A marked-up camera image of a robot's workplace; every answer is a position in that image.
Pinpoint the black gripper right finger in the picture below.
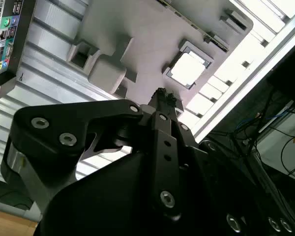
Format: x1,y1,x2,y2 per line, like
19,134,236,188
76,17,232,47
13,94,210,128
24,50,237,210
167,91,295,236

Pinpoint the silver CPU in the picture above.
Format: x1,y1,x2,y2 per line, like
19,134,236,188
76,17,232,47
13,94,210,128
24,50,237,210
170,51,211,89

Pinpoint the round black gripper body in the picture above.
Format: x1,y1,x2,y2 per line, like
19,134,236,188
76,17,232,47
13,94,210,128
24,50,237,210
33,151,226,236

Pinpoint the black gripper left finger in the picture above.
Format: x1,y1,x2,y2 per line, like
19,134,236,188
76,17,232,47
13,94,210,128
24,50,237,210
0,87,184,221

